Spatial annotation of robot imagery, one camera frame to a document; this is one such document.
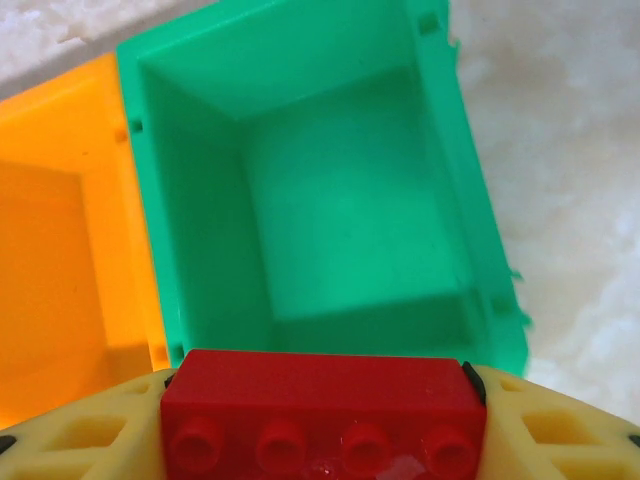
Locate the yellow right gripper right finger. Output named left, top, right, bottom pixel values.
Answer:
left=462, top=360, right=640, bottom=480

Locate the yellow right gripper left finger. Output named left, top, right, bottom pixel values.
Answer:
left=0, top=367, right=176, bottom=480

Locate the red lego brick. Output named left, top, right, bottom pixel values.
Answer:
left=159, top=348, right=489, bottom=480

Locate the yellow plastic bin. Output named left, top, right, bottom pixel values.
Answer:
left=0, top=53, right=176, bottom=432

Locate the green plastic bin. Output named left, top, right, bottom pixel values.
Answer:
left=115, top=0, right=532, bottom=379

